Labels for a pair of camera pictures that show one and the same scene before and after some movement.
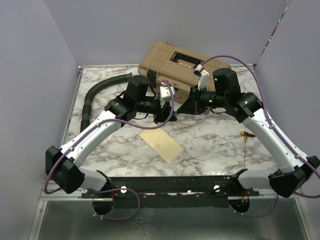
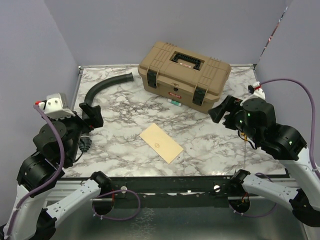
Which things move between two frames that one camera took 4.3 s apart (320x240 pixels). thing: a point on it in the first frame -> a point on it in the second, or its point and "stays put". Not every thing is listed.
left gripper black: [164, 114] -> [94, 120]
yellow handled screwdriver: [246, 134] stays put
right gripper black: [192, 106] -> [231, 104]
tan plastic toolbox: [166, 62] stays put
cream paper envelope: [162, 142] stays put
